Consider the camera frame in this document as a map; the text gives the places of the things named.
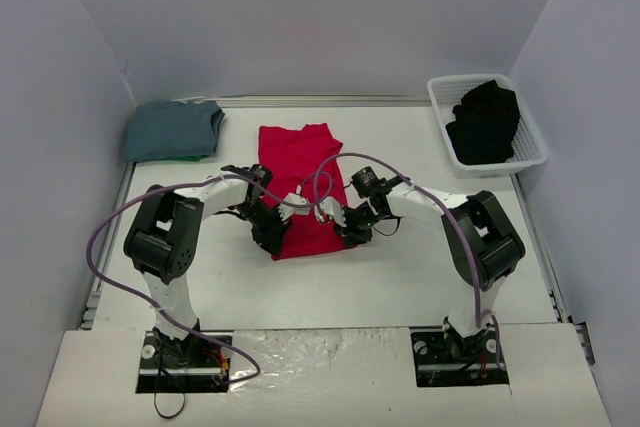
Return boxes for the white perforated plastic basket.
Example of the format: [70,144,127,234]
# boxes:
[427,73,548,178]

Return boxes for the aluminium table frame rail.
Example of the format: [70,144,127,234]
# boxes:
[177,94,432,109]

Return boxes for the green folded t shirt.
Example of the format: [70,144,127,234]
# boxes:
[174,155,209,162]

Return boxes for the red t shirt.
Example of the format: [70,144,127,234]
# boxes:
[258,123,347,261]

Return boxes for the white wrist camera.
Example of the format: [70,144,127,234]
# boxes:
[277,186,312,223]
[314,196,346,227]

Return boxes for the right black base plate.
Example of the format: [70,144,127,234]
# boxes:
[410,327,509,388]

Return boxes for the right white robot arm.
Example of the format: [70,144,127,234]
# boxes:
[317,167,526,360]

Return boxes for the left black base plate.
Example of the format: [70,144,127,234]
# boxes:
[135,330,233,394]

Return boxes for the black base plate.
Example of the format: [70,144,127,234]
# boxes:
[135,330,233,394]
[410,327,509,388]

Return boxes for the black t shirt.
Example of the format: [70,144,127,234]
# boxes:
[446,80,521,165]

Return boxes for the grey folded t shirt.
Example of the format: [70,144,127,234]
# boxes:
[123,100,225,164]

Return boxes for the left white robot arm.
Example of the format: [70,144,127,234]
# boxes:
[124,164,292,365]

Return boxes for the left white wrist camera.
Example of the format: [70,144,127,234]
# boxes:
[277,186,312,223]

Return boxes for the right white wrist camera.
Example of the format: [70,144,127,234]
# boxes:
[314,196,346,227]

